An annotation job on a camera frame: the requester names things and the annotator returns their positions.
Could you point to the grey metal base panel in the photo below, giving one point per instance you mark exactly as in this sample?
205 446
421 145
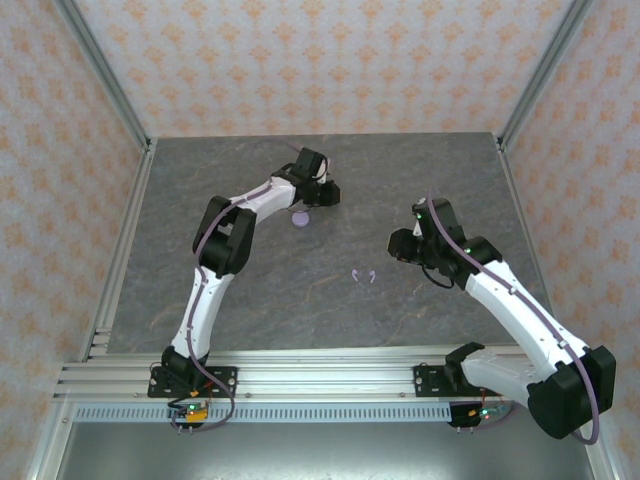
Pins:
325 452

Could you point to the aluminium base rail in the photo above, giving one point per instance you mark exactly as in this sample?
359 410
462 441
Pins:
325 380

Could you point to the purple earbud charging case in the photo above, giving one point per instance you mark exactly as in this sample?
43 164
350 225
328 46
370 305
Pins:
301 220

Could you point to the aluminium frame strut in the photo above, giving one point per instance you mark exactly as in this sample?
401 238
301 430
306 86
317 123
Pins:
52 445
604 466

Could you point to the aluminium frame post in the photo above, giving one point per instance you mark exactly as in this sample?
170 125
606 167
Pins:
102 70
544 70

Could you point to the aluminium table side rail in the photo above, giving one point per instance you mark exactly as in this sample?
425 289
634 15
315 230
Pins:
120 260
525 220

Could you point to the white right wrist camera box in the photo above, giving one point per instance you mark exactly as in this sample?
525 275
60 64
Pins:
420 220

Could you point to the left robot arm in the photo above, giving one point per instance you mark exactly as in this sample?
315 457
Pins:
210 295

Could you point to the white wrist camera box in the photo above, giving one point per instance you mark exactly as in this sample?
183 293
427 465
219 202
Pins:
324 175
420 220

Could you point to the white earbuds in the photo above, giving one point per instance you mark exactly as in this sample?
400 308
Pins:
372 276
355 275

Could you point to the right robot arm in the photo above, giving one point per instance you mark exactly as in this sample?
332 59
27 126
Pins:
520 330

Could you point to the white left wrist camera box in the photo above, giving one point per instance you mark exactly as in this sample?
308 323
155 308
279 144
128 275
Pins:
324 175

